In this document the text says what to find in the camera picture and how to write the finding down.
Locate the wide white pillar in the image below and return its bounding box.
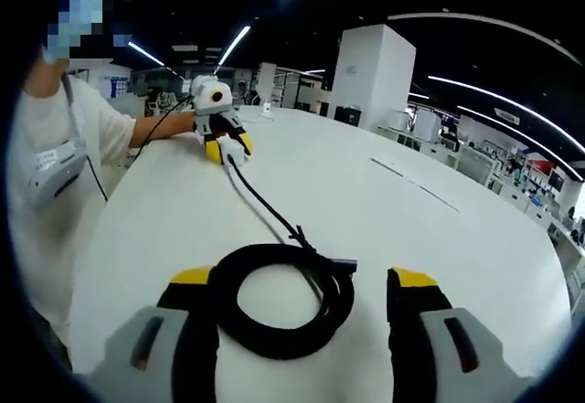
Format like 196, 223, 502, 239
326, 24, 417, 125

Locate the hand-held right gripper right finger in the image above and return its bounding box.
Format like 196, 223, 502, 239
386, 265, 527, 403

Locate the grey chest-worn device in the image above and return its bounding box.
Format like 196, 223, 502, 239
25, 140, 90, 210

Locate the person's torso in white shirt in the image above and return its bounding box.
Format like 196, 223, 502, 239
6, 48, 138, 345

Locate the narrow white pillar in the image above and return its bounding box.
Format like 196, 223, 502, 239
258, 61, 278, 103

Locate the black Type-C cable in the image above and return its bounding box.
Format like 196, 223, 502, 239
213, 154, 358, 362

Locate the short ceiling light strip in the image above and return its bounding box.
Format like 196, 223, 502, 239
218, 25, 253, 68

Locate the ceiling air vent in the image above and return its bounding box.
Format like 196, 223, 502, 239
494, 107, 523, 126

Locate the small white appliance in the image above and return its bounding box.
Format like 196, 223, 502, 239
388, 110, 409, 133

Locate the large white appliance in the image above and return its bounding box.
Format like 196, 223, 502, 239
414, 110, 442, 142

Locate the blue white wall poster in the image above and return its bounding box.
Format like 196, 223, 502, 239
103, 75, 132, 100

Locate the black cabinet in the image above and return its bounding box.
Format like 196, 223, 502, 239
334, 105, 359, 127

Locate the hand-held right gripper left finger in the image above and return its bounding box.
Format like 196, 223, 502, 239
89, 264, 220, 403

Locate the white office desk row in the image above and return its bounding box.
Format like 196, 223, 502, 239
378, 123, 585, 267

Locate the white desk cable cover strip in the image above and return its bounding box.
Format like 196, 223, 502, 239
368, 156, 461, 215

